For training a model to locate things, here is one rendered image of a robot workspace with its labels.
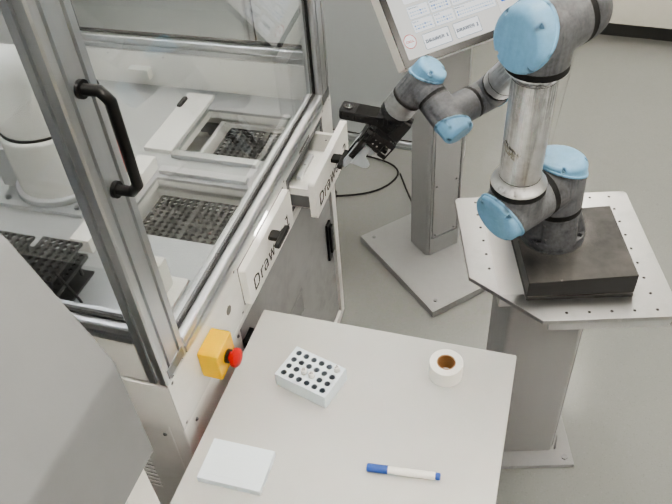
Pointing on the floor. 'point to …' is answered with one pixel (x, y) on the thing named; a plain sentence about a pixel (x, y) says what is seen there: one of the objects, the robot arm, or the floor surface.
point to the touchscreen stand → (431, 214)
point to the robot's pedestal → (531, 372)
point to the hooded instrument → (61, 404)
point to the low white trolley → (361, 420)
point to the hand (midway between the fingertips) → (346, 156)
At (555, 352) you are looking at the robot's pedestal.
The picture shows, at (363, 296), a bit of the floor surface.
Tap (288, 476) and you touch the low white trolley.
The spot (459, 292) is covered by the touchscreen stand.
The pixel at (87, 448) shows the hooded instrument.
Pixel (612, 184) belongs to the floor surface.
